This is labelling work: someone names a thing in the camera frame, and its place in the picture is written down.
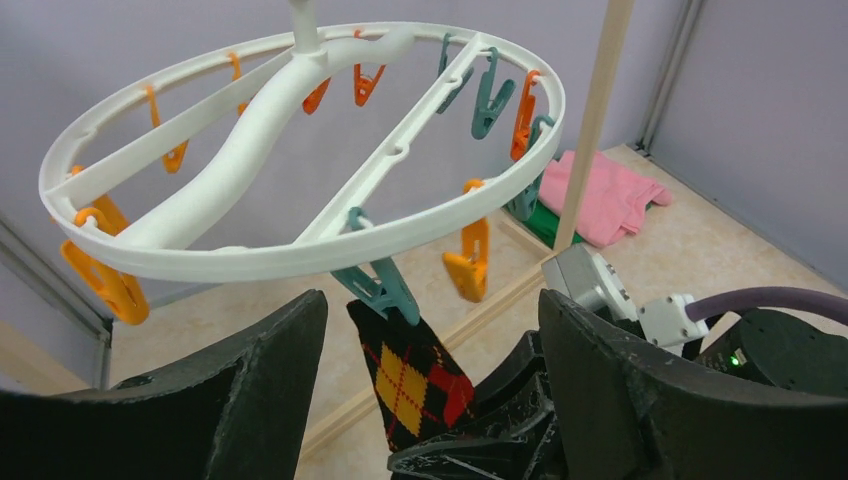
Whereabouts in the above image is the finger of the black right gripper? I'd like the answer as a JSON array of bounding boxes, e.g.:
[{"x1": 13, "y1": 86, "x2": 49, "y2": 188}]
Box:
[{"x1": 387, "y1": 331, "x2": 567, "y2": 479}]

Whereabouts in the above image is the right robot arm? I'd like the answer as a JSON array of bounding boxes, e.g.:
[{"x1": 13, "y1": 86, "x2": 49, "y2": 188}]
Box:
[{"x1": 388, "y1": 305, "x2": 847, "y2": 479}]

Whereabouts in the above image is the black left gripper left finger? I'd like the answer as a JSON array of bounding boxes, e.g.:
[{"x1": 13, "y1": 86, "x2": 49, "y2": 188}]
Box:
[{"x1": 1, "y1": 290, "x2": 328, "y2": 479}]

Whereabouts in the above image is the white round sock hanger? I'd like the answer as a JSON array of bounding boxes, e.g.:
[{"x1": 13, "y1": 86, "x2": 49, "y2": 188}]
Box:
[{"x1": 38, "y1": 0, "x2": 568, "y2": 285}]

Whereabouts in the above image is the teal clothespin holding sock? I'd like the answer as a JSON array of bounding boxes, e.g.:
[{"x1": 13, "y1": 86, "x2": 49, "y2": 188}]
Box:
[{"x1": 329, "y1": 206, "x2": 423, "y2": 327}]

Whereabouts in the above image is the pink cloth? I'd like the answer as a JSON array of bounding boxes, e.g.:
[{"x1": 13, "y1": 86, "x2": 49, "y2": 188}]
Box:
[{"x1": 538, "y1": 151, "x2": 673, "y2": 248}]

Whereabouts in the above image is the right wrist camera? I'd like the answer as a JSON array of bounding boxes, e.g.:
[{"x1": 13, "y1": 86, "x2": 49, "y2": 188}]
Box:
[{"x1": 541, "y1": 244, "x2": 710, "y2": 354}]

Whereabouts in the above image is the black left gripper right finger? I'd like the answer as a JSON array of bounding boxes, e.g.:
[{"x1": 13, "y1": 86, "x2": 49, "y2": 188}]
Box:
[{"x1": 538, "y1": 289, "x2": 847, "y2": 479}]

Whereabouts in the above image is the orange clothespin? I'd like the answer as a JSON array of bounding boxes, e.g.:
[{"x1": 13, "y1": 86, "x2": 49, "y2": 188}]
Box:
[
  {"x1": 442, "y1": 216, "x2": 490, "y2": 303},
  {"x1": 60, "y1": 194, "x2": 150, "y2": 325}
]

